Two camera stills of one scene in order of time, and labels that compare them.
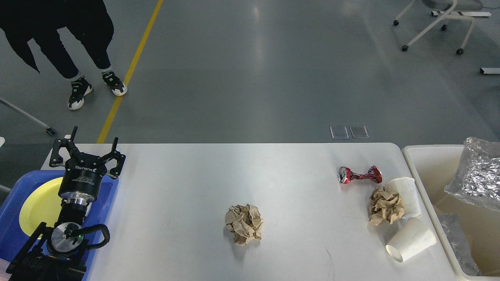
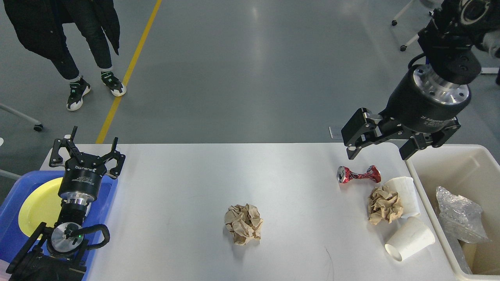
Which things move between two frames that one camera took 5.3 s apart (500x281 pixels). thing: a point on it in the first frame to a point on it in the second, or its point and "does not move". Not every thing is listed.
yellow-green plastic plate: [42, 204] does not move
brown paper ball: [245, 222] does not move
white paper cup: [415, 236] does not move
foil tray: [477, 181] to [465, 217]
